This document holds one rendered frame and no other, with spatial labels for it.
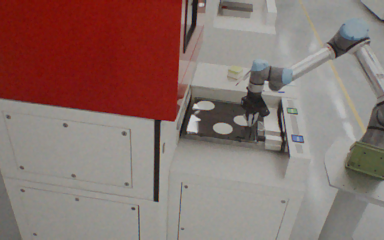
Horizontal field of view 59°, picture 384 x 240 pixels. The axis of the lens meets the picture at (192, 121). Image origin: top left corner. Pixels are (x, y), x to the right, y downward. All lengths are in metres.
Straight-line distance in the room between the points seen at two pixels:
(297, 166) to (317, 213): 1.18
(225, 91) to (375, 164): 0.87
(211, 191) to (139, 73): 0.75
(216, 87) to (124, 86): 0.94
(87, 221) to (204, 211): 0.56
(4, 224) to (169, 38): 1.93
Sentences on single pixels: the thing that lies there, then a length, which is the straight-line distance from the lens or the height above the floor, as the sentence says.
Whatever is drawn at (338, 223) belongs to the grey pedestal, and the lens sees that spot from 2.10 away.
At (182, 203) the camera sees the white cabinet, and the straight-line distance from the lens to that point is 1.74.
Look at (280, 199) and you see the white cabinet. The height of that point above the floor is 0.75.
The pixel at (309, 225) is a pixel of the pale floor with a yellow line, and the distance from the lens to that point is 2.68.
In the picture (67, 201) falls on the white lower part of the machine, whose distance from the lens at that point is 1.64.
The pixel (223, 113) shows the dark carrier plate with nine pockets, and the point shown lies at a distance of 1.92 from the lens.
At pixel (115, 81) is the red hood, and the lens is 1.19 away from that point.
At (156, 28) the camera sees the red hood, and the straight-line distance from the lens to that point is 1.07.
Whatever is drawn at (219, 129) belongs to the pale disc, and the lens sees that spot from 1.77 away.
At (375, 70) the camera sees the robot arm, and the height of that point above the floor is 1.29.
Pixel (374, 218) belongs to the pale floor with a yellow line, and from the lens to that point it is 2.96.
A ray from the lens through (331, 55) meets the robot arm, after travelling 1.89.
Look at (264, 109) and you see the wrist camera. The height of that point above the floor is 1.05.
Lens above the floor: 1.89
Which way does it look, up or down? 33 degrees down
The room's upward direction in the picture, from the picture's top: 5 degrees clockwise
